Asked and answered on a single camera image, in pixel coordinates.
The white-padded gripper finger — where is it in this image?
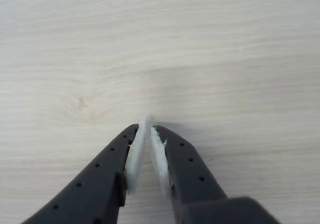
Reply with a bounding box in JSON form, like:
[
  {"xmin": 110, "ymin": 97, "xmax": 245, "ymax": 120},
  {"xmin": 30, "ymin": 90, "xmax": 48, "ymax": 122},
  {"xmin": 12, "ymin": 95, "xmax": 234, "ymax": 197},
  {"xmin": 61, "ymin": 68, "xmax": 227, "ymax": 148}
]
[
  {"xmin": 21, "ymin": 118, "xmax": 148, "ymax": 224},
  {"xmin": 149, "ymin": 125, "xmax": 229, "ymax": 224}
]

